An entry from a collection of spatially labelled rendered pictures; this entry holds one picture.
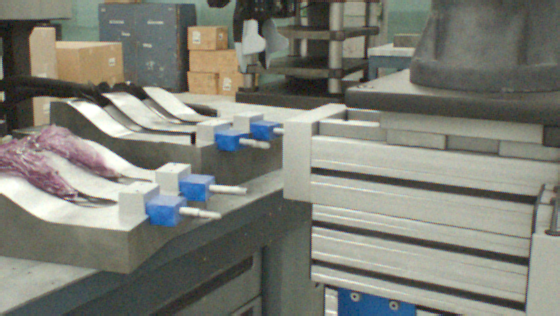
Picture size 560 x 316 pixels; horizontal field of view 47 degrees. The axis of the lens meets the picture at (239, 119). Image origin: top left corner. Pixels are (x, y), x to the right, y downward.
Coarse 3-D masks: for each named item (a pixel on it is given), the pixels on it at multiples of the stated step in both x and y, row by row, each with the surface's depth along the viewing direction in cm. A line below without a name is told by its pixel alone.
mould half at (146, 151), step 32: (128, 96) 132; (160, 96) 137; (32, 128) 134; (96, 128) 117; (160, 128) 122; (192, 128) 121; (128, 160) 114; (160, 160) 109; (192, 160) 105; (224, 160) 109; (256, 160) 118
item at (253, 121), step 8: (248, 112) 120; (256, 112) 120; (240, 120) 117; (248, 120) 116; (256, 120) 118; (264, 120) 119; (240, 128) 117; (248, 128) 116; (256, 128) 115; (264, 128) 114; (272, 128) 115; (280, 128) 117; (256, 136) 116; (264, 136) 115; (272, 136) 115
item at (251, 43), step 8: (248, 24) 112; (256, 24) 111; (248, 32) 112; (256, 32) 111; (248, 40) 112; (256, 40) 111; (264, 40) 110; (240, 48) 112; (248, 48) 112; (256, 48) 111; (264, 48) 110; (240, 56) 112; (240, 64) 113
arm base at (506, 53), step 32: (448, 0) 61; (480, 0) 59; (512, 0) 58; (544, 0) 59; (448, 32) 61; (480, 32) 59; (512, 32) 58; (544, 32) 59; (416, 64) 64; (448, 64) 60; (480, 64) 58; (512, 64) 58; (544, 64) 58
